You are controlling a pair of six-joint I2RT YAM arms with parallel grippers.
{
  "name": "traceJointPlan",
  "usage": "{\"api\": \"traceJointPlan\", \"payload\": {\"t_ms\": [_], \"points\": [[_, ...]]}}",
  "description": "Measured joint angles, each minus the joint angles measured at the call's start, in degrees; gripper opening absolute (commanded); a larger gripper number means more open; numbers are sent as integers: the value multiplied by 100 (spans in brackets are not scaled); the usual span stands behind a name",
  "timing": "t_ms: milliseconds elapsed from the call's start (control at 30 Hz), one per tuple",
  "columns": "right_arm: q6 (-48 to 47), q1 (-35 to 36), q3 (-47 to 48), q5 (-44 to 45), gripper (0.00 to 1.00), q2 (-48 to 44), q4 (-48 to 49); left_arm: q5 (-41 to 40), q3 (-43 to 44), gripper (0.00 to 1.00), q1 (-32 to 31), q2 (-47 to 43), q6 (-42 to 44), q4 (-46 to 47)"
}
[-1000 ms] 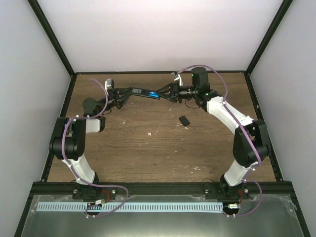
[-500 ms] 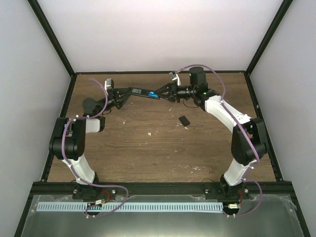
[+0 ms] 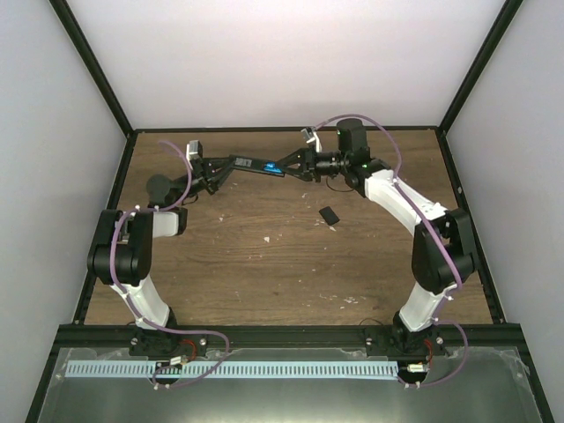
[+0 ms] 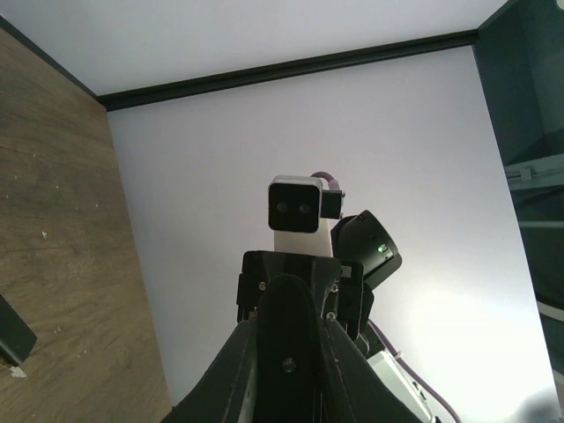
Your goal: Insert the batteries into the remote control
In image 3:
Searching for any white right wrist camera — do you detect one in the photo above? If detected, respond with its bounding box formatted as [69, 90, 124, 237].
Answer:
[301, 127, 323, 152]

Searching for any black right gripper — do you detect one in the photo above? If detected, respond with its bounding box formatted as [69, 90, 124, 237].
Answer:
[277, 145, 348, 184]

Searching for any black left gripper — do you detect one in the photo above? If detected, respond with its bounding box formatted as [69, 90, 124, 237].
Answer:
[172, 157, 235, 206]

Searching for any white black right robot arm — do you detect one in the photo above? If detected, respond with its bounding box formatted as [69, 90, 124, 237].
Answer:
[276, 114, 477, 355]

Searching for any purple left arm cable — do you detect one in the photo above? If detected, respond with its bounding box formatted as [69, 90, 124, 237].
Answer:
[108, 139, 231, 390]

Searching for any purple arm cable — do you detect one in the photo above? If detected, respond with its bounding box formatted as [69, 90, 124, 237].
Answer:
[315, 115, 469, 390]
[108, 139, 231, 390]

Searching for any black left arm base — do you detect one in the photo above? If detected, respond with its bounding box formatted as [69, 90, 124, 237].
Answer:
[130, 329, 207, 358]

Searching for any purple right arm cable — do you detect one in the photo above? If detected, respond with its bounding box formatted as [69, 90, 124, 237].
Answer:
[315, 115, 469, 390]

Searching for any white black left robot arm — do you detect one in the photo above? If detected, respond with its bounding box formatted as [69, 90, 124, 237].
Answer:
[87, 158, 234, 356]

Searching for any black table frame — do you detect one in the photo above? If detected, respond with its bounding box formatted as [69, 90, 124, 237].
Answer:
[24, 0, 556, 423]

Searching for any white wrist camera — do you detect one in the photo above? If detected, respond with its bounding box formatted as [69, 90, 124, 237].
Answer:
[186, 140, 203, 161]
[301, 127, 323, 152]

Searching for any black remote control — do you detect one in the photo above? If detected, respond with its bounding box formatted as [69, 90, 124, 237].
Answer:
[232, 155, 284, 177]

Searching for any light blue slotted cable duct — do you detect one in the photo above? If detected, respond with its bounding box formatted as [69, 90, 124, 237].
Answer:
[64, 360, 398, 380]

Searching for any clear acrylic front panel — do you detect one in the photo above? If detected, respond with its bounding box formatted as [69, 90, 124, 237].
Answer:
[38, 347, 542, 422]

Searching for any black battery cover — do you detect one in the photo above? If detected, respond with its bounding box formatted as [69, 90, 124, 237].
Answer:
[319, 206, 340, 226]

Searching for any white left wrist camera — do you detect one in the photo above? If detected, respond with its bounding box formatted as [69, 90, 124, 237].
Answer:
[186, 140, 203, 161]

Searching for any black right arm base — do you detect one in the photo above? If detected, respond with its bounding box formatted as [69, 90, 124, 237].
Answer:
[362, 325, 445, 357]

